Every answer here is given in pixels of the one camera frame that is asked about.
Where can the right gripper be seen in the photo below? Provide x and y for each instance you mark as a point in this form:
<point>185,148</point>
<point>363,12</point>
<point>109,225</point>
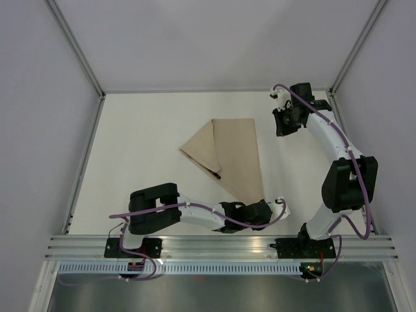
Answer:
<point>281,129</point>

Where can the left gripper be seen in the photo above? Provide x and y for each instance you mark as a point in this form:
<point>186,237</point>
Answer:
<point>267,221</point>

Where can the black-handled fork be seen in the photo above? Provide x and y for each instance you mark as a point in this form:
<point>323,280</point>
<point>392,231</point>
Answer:
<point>217,176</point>

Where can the beige cloth napkin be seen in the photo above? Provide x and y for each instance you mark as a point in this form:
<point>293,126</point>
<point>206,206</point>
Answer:
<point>229,148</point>

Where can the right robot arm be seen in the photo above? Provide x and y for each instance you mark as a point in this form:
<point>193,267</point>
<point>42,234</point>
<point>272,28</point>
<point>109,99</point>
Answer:
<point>325,220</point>

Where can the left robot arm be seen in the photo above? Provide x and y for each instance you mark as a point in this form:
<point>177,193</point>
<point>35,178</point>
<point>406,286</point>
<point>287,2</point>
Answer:
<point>161,207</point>

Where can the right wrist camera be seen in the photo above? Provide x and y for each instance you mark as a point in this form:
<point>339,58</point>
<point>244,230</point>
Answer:
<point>281,96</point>

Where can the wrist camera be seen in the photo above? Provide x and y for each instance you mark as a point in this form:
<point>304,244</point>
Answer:
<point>281,96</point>
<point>281,208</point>

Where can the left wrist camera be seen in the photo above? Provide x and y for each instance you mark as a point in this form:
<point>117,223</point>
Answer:
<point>281,208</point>

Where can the right side aluminium rail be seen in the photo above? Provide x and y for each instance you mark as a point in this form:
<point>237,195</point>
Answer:
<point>353,175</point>

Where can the aluminium rail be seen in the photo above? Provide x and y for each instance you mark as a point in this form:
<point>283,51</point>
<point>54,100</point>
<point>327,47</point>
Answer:
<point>83,164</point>
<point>221,248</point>
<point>353,175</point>

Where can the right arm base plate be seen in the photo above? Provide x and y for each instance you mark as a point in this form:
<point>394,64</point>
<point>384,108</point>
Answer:
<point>292,248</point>

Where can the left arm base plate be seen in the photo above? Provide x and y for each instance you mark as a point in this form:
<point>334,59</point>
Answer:
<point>151,247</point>

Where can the right aluminium frame post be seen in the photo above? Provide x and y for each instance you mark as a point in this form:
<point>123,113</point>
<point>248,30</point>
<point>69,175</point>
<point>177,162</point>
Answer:
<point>360,41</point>

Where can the aluminium frame post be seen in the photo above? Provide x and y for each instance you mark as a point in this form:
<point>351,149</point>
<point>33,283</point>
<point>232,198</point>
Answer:
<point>70,38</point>
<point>360,41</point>

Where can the left side aluminium rail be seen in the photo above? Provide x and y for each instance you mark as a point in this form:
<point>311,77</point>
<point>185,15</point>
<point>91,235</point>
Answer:
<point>83,164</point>

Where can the aluminium front rail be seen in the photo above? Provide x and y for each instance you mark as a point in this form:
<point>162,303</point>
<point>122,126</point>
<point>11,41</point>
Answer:
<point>221,248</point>

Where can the white slotted cable duct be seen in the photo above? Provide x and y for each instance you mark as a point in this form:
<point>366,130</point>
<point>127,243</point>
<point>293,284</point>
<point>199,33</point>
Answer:
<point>176,268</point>

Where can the left aluminium frame post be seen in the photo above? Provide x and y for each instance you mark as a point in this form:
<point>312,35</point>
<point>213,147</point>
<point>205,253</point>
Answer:
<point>70,38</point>

